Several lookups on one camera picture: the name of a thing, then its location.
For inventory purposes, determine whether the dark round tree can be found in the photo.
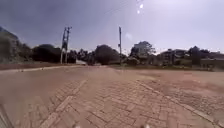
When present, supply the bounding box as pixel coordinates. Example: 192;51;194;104
30;43;64;64
94;44;122;66

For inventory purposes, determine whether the tall leafy tree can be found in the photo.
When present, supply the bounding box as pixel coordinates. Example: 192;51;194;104
129;40;157;66

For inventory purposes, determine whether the red brick path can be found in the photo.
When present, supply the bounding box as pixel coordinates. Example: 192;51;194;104
0;66;221;128

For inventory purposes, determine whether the double utility pole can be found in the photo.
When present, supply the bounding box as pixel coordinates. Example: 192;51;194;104
59;26;73;65

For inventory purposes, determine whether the pale kerb stone line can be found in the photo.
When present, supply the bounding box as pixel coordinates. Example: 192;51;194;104
38;78;90;128

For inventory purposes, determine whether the pale concrete kerb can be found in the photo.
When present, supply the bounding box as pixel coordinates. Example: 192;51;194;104
134;79;218;125

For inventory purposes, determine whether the row of low buildings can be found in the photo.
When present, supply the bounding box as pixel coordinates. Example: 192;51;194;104
155;48;224;71

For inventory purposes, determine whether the pale distant kerb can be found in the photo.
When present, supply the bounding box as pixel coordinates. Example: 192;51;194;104
0;64;83;74

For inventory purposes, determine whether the reddish dusty road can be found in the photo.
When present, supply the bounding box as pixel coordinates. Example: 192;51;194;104
109;67;224;128

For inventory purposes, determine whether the building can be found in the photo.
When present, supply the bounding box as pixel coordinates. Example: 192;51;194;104
0;25;22;64

